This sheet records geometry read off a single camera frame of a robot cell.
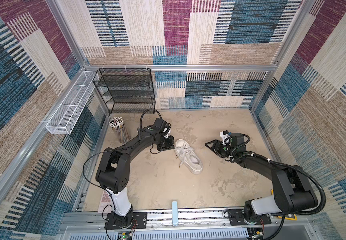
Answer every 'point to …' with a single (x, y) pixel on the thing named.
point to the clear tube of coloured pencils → (117, 123)
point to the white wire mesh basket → (65, 116)
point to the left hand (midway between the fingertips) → (175, 145)
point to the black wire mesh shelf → (127, 90)
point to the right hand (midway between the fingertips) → (207, 148)
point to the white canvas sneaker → (188, 157)
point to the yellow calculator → (294, 217)
